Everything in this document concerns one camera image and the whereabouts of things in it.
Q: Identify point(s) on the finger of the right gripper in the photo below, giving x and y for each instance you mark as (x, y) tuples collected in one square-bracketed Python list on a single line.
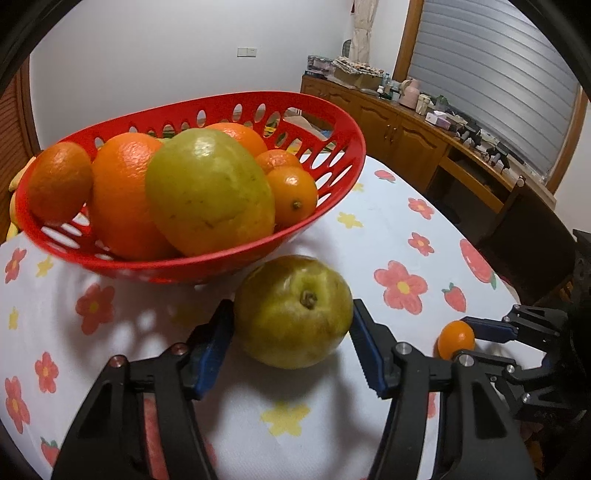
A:
[(525, 324), (508, 373)]

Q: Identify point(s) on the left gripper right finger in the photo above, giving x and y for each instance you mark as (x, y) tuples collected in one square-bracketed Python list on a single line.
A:
[(477, 436)]

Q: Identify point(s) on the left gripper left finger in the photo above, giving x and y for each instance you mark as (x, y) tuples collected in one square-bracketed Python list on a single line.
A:
[(107, 438)]

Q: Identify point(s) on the small orange kumquat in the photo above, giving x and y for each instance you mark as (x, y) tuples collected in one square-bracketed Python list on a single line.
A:
[(456, 336)]

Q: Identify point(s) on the green-yellow pear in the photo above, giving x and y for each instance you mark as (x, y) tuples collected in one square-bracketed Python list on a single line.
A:
[(292, 312)]

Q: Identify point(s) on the large green guava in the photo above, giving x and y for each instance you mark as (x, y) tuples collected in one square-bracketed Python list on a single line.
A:
[(206, 193)]

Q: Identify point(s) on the medium orange mandarin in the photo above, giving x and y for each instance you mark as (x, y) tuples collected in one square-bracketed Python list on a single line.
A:
[(61, 183)]

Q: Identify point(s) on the small orange tangerine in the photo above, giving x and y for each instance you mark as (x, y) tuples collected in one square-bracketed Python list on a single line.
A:
[(276, 158)]

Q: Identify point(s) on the dark wooden chair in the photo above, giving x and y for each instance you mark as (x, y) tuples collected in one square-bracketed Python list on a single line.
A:
[(529, 246)]

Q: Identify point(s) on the white floral strawberry cloth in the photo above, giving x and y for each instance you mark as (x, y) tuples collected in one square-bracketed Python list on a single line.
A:
[(411, 267)]

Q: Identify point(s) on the wooden sideboard cabinet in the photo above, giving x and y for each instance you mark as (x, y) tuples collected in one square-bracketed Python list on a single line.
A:
[(455, 177)]

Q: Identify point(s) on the large orange in basket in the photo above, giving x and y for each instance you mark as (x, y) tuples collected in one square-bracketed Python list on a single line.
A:
[(118, 209)]

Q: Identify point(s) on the yellow plush toy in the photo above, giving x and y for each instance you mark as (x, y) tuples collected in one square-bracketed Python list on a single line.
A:
[(14, 227)]

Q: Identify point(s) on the red plastic fruit basket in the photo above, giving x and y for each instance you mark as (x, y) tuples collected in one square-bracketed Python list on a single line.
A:
[(332, 150)]

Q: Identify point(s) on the pink ceramic jug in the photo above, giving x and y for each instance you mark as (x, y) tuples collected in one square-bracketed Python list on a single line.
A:
[(409, 93)]

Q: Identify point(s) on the window roller blind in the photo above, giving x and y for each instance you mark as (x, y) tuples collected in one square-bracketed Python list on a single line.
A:
[(493, 64)]

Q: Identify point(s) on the cardboard box of items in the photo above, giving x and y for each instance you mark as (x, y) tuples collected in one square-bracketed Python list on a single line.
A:
[(356, 74)]

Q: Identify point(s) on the beige curtain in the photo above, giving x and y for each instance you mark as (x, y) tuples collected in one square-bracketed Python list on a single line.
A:
[(364, 13)]

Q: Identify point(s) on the white wall switch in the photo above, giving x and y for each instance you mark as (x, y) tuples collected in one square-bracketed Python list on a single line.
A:
[(246, 52)]

